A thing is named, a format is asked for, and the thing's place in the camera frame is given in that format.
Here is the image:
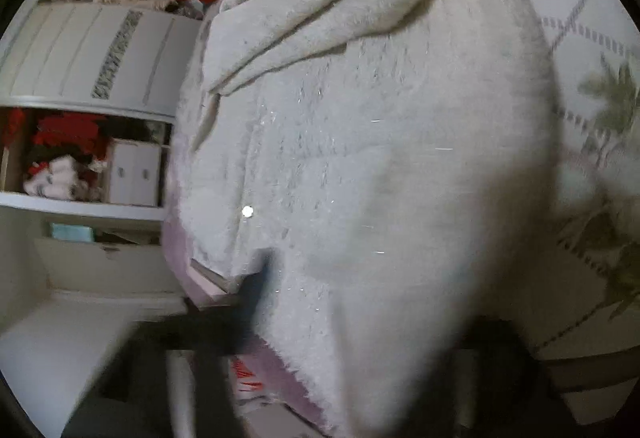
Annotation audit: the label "white wardrobe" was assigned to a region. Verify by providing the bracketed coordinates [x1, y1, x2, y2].
[0, 0, 206, 309]

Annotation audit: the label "teal box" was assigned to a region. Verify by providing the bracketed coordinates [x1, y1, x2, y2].
[50, 223, 95, 243]

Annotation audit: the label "small white drawer box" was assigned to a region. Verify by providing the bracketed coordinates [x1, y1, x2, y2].
[106, 139, 163, 207]

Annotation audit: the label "pink cloth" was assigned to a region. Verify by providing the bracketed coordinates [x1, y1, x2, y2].
[161, 213, 341, 436]

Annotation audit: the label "leaf printed bed sheet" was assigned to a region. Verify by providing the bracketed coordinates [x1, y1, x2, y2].
[487, 0, 640, 426]

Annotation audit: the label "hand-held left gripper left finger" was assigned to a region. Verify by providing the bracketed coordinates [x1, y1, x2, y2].
[65, 252, 275, 438]

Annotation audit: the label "red and white plush toys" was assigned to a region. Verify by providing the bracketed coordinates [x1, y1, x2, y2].
[0, 108, 112, 169]

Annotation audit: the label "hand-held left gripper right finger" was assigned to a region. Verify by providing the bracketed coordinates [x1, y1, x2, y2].
[452, 317, 556, 438]

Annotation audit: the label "white fuzzy garment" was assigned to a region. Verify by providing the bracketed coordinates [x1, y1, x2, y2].
[167, 0, 566, 438]

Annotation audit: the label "white rolled cloths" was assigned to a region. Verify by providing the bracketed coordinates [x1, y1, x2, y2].
[22, 156, 88, 199]

